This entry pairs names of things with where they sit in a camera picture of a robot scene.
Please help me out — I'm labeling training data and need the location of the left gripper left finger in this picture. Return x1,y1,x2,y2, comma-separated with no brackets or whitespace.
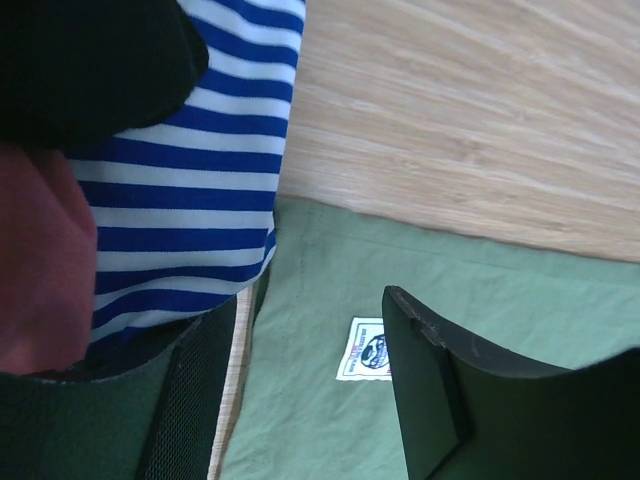
1,300,235,479

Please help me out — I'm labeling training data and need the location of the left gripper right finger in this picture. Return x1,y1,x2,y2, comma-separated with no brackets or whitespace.
382,286,639,479

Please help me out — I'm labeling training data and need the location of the olive green printed tank top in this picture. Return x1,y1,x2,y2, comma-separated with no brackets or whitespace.
221,199,639,479

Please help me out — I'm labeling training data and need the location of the blue white striped tank top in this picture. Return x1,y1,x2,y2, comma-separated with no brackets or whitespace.
68,0,306,350

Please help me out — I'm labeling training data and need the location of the dusty pink tank top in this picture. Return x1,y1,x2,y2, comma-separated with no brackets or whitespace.
1,143,97,375

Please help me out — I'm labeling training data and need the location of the black tank top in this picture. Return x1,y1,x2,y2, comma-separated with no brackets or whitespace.
1,1,209,149

